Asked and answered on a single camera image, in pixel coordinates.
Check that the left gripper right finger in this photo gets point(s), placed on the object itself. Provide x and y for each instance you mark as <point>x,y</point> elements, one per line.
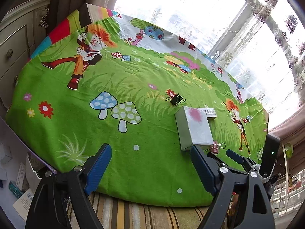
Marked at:
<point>253,208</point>

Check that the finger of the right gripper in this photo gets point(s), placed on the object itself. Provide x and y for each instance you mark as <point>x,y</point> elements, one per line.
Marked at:
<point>236,157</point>

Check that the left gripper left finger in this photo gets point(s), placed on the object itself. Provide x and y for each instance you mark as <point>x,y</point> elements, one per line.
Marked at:
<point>48,208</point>

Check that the white text-printed box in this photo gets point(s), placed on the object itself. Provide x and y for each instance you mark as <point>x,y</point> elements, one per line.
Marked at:
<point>23,204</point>

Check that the pink binder clip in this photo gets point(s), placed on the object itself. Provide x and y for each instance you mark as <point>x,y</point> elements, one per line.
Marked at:
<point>216,147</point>

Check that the teal foil packet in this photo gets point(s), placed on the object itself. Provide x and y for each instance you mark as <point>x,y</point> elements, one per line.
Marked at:
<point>15,190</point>

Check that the white dental logo box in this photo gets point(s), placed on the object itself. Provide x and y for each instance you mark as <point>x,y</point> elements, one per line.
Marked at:
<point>210,113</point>

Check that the striped rug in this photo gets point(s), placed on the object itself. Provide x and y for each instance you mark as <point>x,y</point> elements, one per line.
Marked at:
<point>114,213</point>

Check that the small white square box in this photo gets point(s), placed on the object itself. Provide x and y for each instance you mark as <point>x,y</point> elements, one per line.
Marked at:
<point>5,154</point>

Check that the purple cardboard storage box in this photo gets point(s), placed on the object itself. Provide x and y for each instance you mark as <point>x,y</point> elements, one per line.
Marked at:
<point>18,152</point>

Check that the black binder clip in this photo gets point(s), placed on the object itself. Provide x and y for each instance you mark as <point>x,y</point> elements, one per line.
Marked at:
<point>176,100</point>

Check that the lace window curtain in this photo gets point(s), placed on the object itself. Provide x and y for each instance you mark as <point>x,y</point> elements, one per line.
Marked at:
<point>259,42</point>

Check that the green cartoon tablecloth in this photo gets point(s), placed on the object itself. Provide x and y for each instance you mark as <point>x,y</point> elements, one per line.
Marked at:
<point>102,77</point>

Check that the cream ornate dresser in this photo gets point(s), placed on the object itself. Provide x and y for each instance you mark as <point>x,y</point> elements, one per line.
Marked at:
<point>22,30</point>

